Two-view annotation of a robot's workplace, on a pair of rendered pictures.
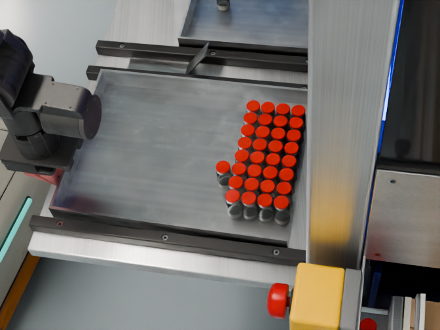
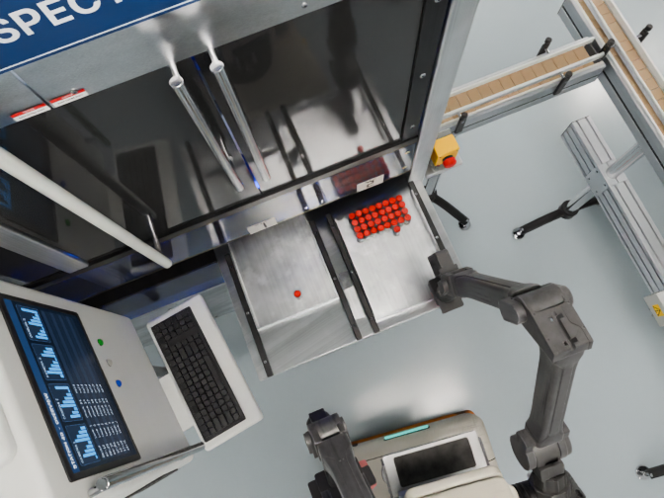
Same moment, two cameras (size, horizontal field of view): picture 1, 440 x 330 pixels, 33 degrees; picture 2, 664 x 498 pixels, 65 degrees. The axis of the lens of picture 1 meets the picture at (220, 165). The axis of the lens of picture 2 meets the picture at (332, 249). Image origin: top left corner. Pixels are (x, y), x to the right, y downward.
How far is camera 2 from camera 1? 1.20 m
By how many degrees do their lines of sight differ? 43
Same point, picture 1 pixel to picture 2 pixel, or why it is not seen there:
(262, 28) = (303, 269)
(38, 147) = not seen: hidden behind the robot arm
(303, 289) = (447, 149)
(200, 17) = (311, 302)
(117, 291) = (386, 378)
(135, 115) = (385, 293)
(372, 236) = not seen: hidden behind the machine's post
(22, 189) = (383, 445)
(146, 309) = (385, 357)
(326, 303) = (447, 140)
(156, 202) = (422, 254)
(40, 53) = not seen: outside the picture
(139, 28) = (334, 329)
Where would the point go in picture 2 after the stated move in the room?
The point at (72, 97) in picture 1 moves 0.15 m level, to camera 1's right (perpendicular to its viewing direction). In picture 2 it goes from (442, 255) to (403, 214)
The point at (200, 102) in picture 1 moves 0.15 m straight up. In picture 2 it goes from (362, 270) to (363, 258)
